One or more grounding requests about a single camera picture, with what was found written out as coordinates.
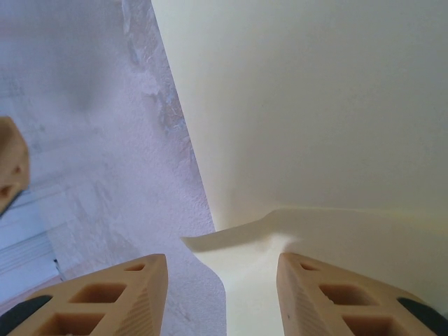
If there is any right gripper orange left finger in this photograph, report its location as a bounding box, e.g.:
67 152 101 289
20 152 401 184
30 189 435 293
0 253 170 336

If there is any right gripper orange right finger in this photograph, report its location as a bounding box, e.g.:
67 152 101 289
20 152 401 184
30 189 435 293
276 252 442 336

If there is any yellow paper sheet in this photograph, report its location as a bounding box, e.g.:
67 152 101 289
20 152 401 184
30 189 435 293
150 0 448 336

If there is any wide aluminium mounting rail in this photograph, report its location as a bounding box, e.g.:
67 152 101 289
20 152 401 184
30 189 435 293
0 188 66 284

